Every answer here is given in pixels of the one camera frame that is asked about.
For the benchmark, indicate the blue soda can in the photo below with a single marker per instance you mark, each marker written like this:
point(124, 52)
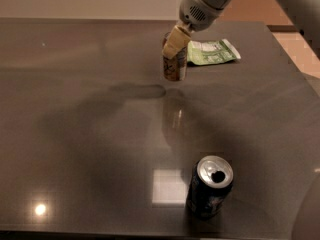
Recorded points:
point(211, 182)

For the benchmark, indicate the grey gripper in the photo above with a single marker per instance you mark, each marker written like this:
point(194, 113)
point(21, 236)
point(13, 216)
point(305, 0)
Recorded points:
point(198, 13)

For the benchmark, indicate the orange soda can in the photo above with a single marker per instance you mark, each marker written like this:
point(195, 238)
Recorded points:
point(174, 69)

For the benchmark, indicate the green jalapeno chip bag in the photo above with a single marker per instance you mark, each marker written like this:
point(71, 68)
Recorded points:
point(211, 52)

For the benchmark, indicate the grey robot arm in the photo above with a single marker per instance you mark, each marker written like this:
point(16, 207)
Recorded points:
point(304, 15)

